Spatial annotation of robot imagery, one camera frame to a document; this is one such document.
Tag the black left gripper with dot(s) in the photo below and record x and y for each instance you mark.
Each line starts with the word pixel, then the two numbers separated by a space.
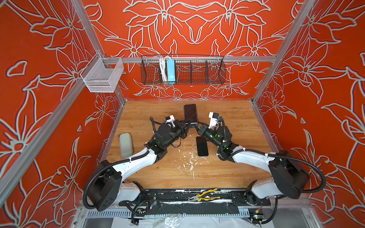
pixel 180 126

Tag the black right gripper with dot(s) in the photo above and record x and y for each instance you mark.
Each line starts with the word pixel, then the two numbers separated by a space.
pixel 205 130

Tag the silver phone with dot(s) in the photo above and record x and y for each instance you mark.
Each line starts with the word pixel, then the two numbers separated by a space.
pixel 190 113

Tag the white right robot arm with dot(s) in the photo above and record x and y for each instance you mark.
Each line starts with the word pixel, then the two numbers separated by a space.
pixel 288 176

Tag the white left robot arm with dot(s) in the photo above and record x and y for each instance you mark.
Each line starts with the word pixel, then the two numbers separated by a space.
pixel 103 186

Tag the light blue flat box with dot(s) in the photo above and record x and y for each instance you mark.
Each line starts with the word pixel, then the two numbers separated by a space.
pixel 170 63

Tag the pale green soap bar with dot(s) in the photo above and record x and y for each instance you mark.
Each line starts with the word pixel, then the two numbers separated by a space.
pixel 126 145

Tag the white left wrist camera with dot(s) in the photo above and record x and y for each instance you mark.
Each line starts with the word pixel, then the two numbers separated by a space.
pixel 170 120

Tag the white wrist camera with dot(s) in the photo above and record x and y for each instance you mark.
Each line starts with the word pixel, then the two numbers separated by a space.
pixel 170 120
pixel 214 120

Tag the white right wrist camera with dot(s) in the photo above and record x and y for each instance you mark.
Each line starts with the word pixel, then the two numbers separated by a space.
pixel 214 120

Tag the black wire wall basket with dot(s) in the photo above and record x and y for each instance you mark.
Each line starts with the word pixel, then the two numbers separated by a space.
pixel 189 70

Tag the yellow handled pliers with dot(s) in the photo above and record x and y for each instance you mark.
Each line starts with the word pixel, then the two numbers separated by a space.
pixel 203 197

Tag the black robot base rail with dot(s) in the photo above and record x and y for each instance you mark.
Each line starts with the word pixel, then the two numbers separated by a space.
pixel 171 202

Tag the clear plastic wall bin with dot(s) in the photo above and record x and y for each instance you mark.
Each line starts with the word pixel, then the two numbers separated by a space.
pixel 102 75

